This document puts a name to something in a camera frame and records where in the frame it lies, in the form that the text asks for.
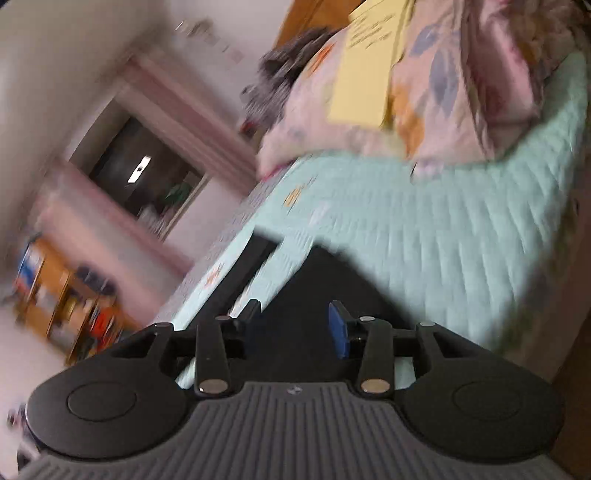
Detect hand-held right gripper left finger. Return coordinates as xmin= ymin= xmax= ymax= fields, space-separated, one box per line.
xmin=111 ymin=299 xmax=264 ymax=398

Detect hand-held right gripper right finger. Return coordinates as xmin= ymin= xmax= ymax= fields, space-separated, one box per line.
xmin=327 ymin=299 xmax=482 ymax=396

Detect black pants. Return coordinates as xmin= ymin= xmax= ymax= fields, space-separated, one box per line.
xmin=175 ymin=231 xmax=416 ymax=398

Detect bee print quilted blanket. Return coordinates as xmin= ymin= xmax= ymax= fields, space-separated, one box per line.
xmin=152 ymin=51 xmax=589 ymax=393

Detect wooden bookshelf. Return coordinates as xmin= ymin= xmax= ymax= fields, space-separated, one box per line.
xmin=11 ymin=235 xmax=139 ymax=365

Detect window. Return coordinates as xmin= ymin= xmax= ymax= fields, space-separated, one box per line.
xmin=88 ymin=115 xmax=206 ymax=222

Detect pink floral duvet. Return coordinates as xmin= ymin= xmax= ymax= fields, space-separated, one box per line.
xmin=256 ymin=0 xmax=561 ymax=181

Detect grey patterned garment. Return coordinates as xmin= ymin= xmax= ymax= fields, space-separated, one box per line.
xmin=242 ymin=28 xmax=338 ymax=134

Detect yellow cloth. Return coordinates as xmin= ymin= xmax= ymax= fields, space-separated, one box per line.
xmin=330 ymin=0 xmax=416 ymax=130

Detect wooden headboard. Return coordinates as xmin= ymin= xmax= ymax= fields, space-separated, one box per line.
xmin=277 ymin=0 xmax=365 ymax=47

